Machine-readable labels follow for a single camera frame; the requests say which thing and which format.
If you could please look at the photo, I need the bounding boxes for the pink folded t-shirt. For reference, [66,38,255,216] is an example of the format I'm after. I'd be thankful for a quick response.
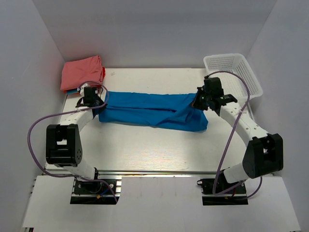
[60,56,105,91]

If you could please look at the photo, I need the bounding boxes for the white plastic basket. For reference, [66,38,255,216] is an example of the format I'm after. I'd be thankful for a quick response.
[203,53,263,102]

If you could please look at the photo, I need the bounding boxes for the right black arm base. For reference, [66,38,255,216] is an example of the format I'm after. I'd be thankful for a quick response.
[197,178,248,206]

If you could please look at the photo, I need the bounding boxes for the blue t-shirt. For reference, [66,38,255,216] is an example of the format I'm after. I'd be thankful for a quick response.
[99,92,208,132]

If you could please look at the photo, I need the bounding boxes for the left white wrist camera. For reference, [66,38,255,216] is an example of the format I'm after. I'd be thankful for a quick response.
[77,83,91,92]

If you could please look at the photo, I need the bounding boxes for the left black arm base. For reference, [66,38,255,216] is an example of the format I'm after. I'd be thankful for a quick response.
[70,179,120,205]

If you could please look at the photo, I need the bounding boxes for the teal folded t-shirt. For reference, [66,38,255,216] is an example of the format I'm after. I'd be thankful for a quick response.
[66,89,79,95]

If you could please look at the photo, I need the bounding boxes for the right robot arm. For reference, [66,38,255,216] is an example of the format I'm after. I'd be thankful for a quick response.
[191,76,283,193]

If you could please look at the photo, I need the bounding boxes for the aluminium table edge rail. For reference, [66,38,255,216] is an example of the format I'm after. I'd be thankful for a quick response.
[98,170,216,176]

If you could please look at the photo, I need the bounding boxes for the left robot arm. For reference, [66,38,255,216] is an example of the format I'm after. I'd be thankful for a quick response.
[46,84,106,193]

